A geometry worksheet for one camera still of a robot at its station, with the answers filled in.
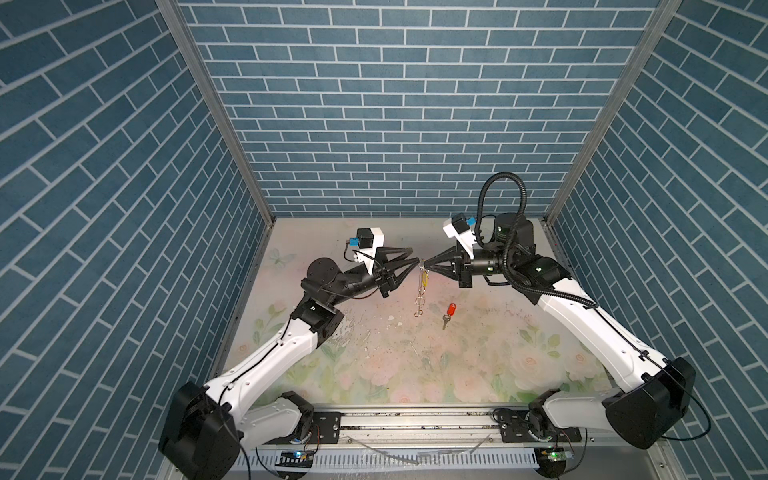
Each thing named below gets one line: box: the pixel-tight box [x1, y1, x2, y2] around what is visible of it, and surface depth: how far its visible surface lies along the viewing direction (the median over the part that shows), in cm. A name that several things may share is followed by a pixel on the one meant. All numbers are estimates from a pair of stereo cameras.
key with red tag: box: [442, 303, 457, 330], surface depth 96 cm
